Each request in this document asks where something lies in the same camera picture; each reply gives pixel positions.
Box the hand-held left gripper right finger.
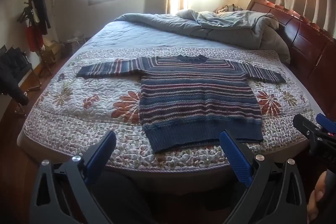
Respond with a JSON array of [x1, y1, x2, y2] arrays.
[[219, 130, 307, 224]]

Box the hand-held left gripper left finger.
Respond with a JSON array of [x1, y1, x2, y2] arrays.
[[30, 130, 117, 224]]

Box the grey rumpled duvet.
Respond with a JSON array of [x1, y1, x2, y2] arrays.
[[114, 9, 291, 65]]

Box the person's right hand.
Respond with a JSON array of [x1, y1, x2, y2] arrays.
[[307, 177, 329, 224]]

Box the floral quilted bedspread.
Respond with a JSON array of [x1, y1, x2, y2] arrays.
[[17, 13, 326, 174]]

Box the black hanging garment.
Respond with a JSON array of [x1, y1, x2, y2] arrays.
[[31, 0, 52, 36]]

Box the blue striped knit sweater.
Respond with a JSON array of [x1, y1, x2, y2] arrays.
[[76, 54, 286, 154]]

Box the woven storage basket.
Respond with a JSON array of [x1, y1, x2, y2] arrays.
[[65, 34, 87, 55]]

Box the metal frame stand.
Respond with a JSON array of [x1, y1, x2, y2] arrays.
[[13, 67, 43, 117]]

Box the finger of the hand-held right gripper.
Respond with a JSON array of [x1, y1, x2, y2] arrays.
[[293, 114, 325, 138], [316, 113, 336, 133]]

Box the dark jacket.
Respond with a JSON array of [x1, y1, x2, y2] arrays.
[[0, 45, 30, 107]]

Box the red hanging garment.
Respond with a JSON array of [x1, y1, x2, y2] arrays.
[[26, 25, 45, 53]]

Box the floral pillow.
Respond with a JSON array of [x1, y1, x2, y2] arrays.
[[215, 4, 245, 14]]

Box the dark wooden headboard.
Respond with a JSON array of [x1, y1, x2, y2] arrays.
[[246, 0, 336, 122]]

